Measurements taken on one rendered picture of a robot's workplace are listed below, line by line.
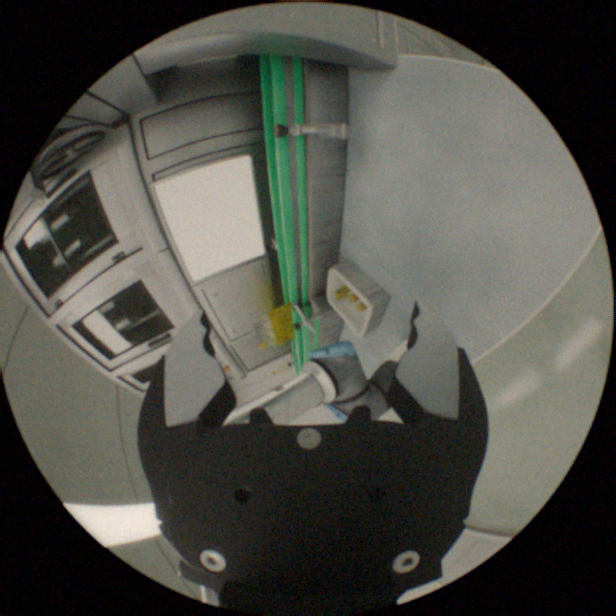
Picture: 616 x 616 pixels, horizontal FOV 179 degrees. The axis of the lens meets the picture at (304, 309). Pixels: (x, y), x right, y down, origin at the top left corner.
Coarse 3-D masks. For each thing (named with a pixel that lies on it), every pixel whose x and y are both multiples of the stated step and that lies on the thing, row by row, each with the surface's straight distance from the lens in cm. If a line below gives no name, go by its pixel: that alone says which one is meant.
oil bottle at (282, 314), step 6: (282, 306) 92; (288, 306) 92; (270, 312) 91; (276, 312) 90; (282, 312) 90; (288, 312) 89; (264, 318) 90; (270, 318) 88; (276, 318) 88; (282, 318) 90; (288, 318) 92; (270, 324) 89; (276, 324) 91
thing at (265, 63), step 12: (264, 60) 68; (264, 72) 67; (264, 84) 65; (264, 96) 64; (264, 108) 63; (264, 120) 63; (276, 156) 64; (276, 168) 64; (276, 180) 65; (276, 192) 65; (276, 204) 67; (276, 216) 68; (276, 228) 70; (276, 240) 72; (288, 288) 87; (288, 300) 92
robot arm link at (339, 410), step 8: (368, 384) 54; (360, 392) 50; (368, 392) 53; (376, 392) 55; (336, 400) 51; (344, 400) 50; (352, 400) 50; (360, 400) 51; (368, 400) 53; (376, 400) 54; (384, 400) 56; (328, 408) 53; (336, 408) 52; (344, 408) 52; (352, 408) 51; (376, 408) 55; (384, 408) 56; (336, 416) 52; (344, 416) 51; (376, 416) 56
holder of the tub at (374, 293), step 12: (336, 264) 71; (348, 264) 72; (348, 276) 67; (360, 276) 68; (360, 288) 63; (372, 288) 64; (372, 300) 61; (384, 300) 62; (372, 312) 61; (384, 312) 69; (372, 324) 69
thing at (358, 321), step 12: (336, 276) 73; (336, 288) 78; (336, 300) 80; (348, 300) 80; (360, 300) 74; (348, 312) 76; (360, 312) 77; (348, 324) 74; (360, 324) 74; (360, 336) 71
